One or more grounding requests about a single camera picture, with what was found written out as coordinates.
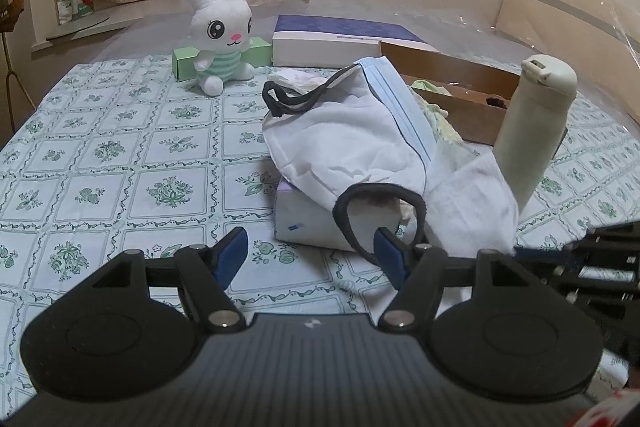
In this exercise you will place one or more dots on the pale yellow towel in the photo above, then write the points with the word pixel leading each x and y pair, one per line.
pixel 445 129

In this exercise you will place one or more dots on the green cardboard box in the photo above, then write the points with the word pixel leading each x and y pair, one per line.
pixel 259 51

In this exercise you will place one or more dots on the white plush bunny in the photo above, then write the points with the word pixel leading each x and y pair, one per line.
pixel 220 32

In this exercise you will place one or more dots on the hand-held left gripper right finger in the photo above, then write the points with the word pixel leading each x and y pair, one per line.
pixel 390 258

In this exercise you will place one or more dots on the plastic-wrapped wooden headboard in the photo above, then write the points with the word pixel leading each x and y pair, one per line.
pixel 565 14

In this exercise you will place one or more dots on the brown cardboard box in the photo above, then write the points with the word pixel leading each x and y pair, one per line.
pixel 450 69

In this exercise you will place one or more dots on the cream insulated bottle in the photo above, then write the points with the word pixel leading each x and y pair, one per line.
pixel 535 122

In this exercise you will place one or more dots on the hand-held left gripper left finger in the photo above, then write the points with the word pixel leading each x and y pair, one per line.
pixel 233 256

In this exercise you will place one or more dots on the blue and white flat box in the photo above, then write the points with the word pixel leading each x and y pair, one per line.
pixel 340 38

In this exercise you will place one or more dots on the white cloth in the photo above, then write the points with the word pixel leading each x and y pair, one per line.
pixel 475 202

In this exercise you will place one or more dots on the purple tissue pack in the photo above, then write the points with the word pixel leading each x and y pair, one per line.
pixel 310 222

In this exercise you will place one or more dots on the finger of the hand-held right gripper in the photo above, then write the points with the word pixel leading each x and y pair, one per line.
pixel 542 255

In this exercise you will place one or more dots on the blue face mask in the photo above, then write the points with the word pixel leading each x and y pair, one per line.
pixel 400 99

